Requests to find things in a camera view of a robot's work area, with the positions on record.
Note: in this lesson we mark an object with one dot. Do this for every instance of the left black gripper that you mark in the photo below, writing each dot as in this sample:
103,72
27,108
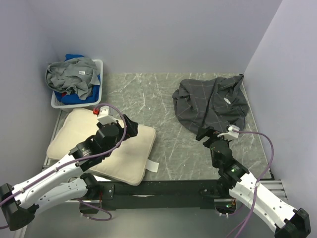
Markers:
132,128

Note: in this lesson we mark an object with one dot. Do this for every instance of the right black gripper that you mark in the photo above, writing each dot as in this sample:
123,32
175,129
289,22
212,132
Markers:
212,134

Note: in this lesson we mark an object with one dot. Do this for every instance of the dark grey checked pillowcase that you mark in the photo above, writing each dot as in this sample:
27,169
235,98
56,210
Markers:
217,103

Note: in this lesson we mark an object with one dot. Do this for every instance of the cream pillow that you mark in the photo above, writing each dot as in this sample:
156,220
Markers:
126,163

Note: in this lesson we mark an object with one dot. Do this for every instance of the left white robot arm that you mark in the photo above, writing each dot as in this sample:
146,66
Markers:
65,180

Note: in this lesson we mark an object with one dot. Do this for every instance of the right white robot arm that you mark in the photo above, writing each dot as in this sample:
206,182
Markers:
239,183

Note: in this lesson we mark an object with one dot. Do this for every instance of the blue cloth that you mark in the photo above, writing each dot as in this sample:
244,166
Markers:
73,99

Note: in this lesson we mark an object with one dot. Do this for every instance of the black base beam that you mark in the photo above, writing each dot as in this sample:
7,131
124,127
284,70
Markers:
203,194

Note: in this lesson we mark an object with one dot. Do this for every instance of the grey crumpled cloth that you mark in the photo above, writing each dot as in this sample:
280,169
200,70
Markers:
76,76

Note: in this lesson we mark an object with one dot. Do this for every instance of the white laundry basket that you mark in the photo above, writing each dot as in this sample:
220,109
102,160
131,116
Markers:
55,103

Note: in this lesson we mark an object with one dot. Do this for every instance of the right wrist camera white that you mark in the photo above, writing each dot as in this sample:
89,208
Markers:
231,134

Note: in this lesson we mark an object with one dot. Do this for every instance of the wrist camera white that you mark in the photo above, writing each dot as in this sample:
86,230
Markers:
104,115
231,134

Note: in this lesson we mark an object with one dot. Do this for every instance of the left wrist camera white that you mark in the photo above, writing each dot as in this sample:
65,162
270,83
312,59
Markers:
104,115

